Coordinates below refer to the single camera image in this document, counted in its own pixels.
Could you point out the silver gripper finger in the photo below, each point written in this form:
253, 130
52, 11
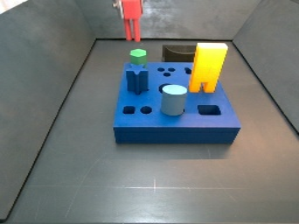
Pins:
118, 6

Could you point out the red three prong block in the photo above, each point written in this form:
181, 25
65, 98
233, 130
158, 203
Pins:
133, 11

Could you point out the yellow two prong block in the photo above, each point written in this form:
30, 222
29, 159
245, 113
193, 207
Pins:
209, 59

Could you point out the blue foam peg board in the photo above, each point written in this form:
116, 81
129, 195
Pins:
209, 121

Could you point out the green hexagon block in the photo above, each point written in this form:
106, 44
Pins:
138, 57

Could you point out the black square block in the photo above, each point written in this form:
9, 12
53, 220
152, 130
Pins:
178, 53

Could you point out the dark blue star block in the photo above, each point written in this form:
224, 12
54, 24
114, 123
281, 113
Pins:
137, 77

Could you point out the light blue cylinder block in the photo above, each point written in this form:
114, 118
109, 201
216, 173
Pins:
174, 99

